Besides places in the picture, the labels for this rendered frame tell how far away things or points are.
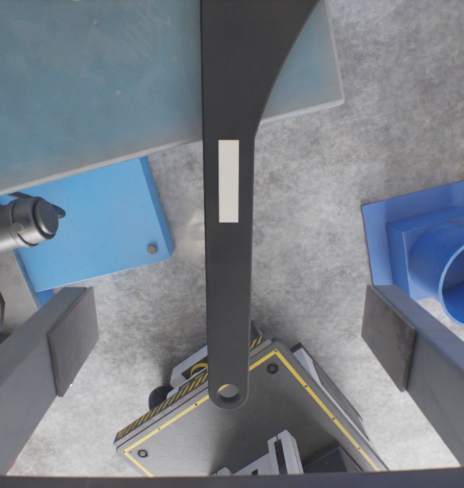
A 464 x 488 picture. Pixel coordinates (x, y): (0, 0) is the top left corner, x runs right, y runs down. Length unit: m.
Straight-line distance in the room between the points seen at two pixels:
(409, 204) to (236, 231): 1.27
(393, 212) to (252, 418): 0.89
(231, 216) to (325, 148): 1.13
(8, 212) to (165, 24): 0.72
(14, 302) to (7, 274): 0.11
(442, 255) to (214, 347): 1.03
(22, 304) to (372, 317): 1.35
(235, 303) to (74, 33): 0.19
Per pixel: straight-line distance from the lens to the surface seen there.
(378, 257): 1.47
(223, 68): 0.23
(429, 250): 1.28
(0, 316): 1.11
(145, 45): 0.24
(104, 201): 1.25
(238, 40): 0.23
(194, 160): 1.30
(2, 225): 0.92
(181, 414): 1.30
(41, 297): 1.48
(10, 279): 1.43
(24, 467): 2.15
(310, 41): 0.24
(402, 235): 1.33
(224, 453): 1.41
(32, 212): 0.89
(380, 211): 1.43
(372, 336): 0.17
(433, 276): 1.23
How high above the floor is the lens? 1.29
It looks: 74 degrees down
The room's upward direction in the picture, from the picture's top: 175 degrees clockwise
